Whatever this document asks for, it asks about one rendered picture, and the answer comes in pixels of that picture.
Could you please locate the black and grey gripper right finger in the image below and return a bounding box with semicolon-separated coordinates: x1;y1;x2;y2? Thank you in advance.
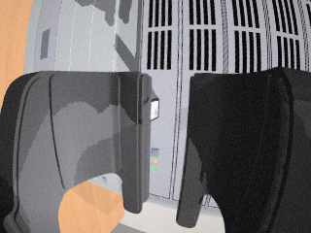
176;66;311;233

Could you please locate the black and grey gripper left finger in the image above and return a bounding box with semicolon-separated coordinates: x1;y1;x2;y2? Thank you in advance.
0;71;152;233

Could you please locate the grey server rack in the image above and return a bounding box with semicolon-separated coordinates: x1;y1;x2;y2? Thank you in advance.
24;0;311;210

